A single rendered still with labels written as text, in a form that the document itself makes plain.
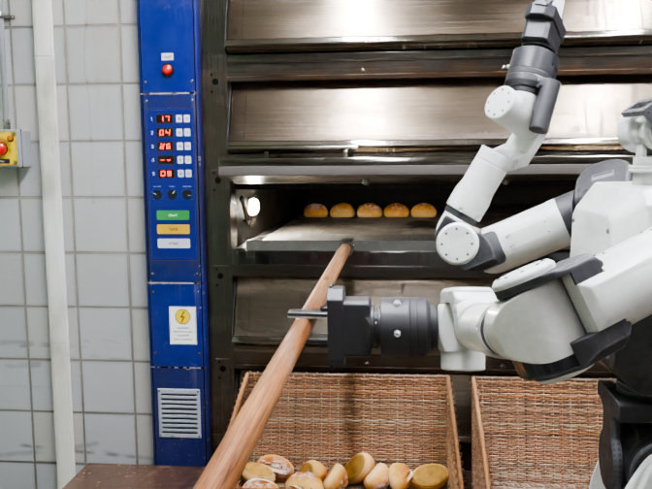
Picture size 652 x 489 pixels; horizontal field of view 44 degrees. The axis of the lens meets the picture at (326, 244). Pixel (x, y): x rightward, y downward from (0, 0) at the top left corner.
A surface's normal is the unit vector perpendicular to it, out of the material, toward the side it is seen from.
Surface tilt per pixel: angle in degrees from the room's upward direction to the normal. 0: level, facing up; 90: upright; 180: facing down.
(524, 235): 82
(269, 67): 90
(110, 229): 90
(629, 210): 61
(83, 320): 90
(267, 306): 70
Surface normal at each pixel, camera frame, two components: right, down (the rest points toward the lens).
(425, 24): -0.11, -0.22
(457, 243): -0.33, -0.01
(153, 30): -0.11, 0.12
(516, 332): -0.58, 0.22
